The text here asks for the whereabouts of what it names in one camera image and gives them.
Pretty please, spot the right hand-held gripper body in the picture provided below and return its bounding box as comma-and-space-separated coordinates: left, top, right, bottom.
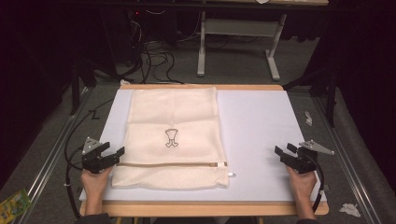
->
279, 139, 336, 175

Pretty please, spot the person's right hand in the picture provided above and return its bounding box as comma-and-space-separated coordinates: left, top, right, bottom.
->
286, 165, 318, 201

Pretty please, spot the crumpled white paper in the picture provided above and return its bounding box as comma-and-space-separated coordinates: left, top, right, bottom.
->
338, 203, 362, 218

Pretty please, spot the white table mat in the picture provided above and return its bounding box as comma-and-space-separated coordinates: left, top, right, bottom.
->
78, 89, 328, 203

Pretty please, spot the black stand leg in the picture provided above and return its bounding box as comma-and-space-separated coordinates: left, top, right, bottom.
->
282, 66, 338, 129
68, 58, 98, 117

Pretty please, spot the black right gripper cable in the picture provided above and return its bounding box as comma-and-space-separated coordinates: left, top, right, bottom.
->
306, 153, 326, 214

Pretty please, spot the metal floor rail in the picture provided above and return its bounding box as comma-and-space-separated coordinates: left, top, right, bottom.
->
312, 95, 385, 224
13, 87, 92, 224

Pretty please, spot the green printed packet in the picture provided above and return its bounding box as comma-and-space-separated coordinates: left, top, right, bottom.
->
0, 188, 34, 224

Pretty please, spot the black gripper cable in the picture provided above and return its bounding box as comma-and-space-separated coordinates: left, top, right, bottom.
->
306, 153, 326, 214
64, 98, 116, 220

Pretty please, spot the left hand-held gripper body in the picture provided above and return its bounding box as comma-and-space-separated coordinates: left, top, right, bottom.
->
80, 136, 121, 175

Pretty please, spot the person's left hand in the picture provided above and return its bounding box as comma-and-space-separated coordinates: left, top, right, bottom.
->
80, 165, 114, 201

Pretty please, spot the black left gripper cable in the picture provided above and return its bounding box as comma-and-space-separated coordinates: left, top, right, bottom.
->
64, 98, 116, 220

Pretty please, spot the white metal desk frame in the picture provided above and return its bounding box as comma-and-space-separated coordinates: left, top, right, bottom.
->
196, 10, 288, 82

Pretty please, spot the cream mesh laundry bag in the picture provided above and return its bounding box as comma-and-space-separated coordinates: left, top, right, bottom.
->
111, 87, 236, 190

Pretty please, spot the tangle of black floor cables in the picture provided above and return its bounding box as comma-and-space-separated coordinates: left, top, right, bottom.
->
123, 8, 185, 86

